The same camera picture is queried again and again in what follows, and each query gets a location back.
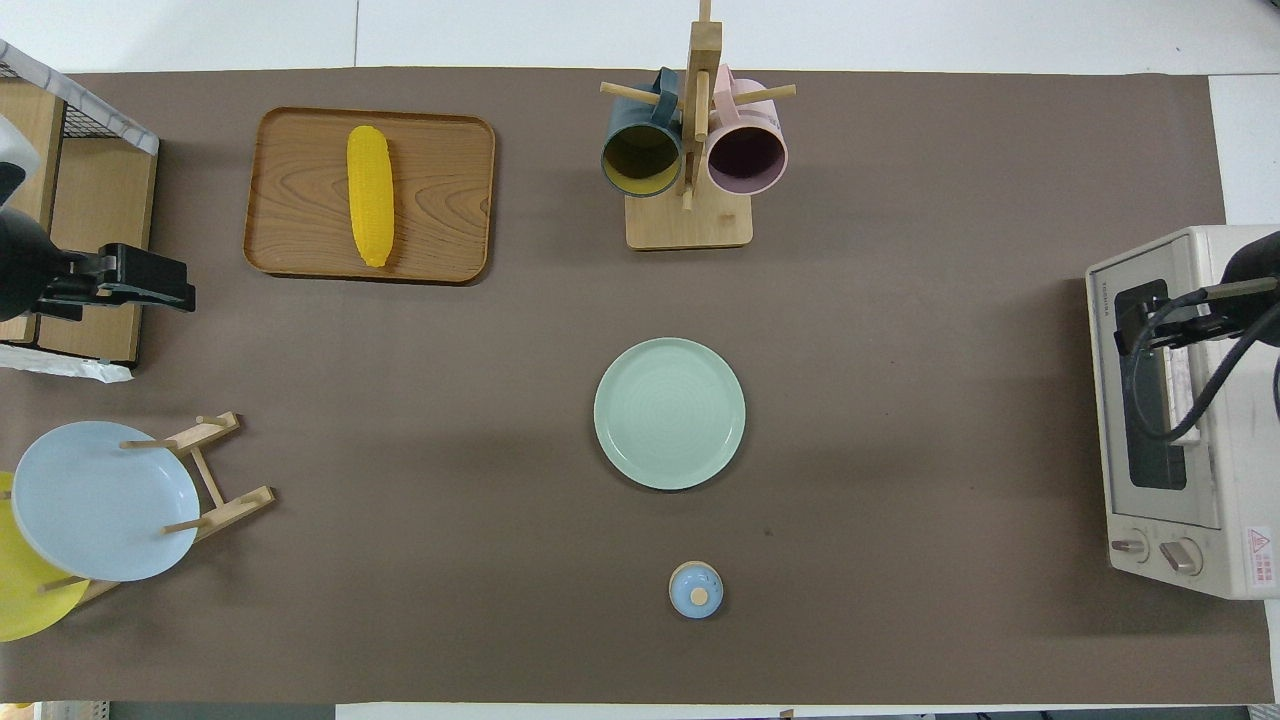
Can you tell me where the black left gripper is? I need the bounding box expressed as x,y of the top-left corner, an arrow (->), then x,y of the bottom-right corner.
36,243 -> 198,323

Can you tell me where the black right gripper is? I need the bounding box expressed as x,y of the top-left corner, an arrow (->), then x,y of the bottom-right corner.
1113,278 -> 1251,358

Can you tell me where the glass oven door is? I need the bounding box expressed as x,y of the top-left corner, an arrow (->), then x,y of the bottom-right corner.
1093,238 -> 1226,531

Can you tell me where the yellow banana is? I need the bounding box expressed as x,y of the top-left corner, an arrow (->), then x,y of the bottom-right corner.
346,125 -> 395,269

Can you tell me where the pale green plate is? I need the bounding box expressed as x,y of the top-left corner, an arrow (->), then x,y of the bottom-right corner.
593,337 -> 747,492

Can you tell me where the white toaster oven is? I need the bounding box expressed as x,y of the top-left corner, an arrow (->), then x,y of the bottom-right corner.
1085,225 -> 1280,601

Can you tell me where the white checked cloth liner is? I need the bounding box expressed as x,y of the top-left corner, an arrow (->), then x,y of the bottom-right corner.
0,40 -> 161,387

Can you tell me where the wooden two-tier shelf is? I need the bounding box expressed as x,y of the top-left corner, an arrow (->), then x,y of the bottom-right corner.
0,78 -> 161,366

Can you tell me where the light blue plate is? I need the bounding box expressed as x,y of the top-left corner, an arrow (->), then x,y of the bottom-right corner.
11,421 -> 201,583

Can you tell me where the wooden plate rack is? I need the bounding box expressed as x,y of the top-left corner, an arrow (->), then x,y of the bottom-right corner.
40,411 -> 277,606

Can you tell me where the brown table mat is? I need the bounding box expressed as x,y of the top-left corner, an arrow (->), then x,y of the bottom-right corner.
0,68 -> 1276,704

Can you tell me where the yellow plate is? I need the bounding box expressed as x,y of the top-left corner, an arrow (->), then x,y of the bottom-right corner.
0,470 -> 91,643

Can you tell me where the wooden serving tray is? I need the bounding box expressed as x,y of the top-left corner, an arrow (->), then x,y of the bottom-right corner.
243,107 -> 497,286

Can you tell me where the pink mug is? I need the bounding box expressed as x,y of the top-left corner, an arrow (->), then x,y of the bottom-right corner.
705,65 -> 790,197

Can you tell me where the wooden mug tree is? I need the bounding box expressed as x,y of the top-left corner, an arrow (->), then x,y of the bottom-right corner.
600,0 -> 798,251

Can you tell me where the small blue call bell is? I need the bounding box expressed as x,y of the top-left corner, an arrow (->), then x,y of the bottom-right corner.
668,561 -> 725,620

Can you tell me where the dark blue mug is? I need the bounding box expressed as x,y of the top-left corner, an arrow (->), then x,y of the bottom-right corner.
600,68 -> 684,199

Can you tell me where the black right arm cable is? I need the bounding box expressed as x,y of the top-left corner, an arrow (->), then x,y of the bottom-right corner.
1128,285 -> 1280,443

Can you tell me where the black wire basket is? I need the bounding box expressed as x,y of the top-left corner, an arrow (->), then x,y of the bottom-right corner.
0,60 -> 133,151

